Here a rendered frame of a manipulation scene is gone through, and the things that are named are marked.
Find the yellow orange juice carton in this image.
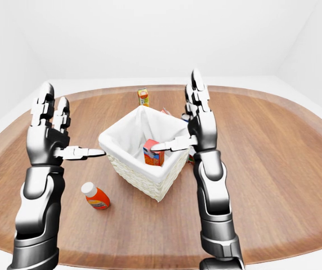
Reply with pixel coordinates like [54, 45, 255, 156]
[137, 87, 150, 108]

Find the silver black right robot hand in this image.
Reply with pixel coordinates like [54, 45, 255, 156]
[149, 67, 217, 155]

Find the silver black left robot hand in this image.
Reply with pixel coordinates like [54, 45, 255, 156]
[26, 81, 106, 167]

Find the white wicker basket with lining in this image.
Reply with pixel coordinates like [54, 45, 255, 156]
[98, 105, 191, 203]

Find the red orange printed carton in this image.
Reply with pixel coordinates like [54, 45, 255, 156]
[142, 138, 166, 167]

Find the orange bottle with white cap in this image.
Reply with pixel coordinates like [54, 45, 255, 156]
[80, 182, 111, 211]

